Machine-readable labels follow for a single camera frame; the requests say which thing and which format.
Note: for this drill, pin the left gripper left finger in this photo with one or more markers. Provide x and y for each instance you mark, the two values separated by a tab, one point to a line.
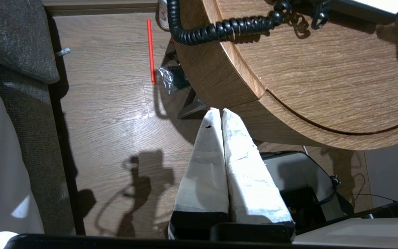
206	173

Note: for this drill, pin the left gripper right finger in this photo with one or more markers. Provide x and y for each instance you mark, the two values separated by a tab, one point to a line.
250	183

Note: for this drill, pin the black and white telephone base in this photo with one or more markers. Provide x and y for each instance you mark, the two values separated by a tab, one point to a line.
365	14

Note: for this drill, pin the white and black robot base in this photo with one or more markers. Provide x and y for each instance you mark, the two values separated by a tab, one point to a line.
295	169

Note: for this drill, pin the round wooden side table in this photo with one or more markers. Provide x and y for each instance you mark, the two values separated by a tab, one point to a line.
323	86

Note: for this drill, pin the thin red stick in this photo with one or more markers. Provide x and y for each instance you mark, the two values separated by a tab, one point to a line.
150	52

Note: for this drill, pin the dark fabric bed base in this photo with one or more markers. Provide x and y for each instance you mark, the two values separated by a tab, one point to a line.
36	138

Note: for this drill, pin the grey fabric headboard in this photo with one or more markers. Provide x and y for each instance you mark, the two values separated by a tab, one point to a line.
12	34

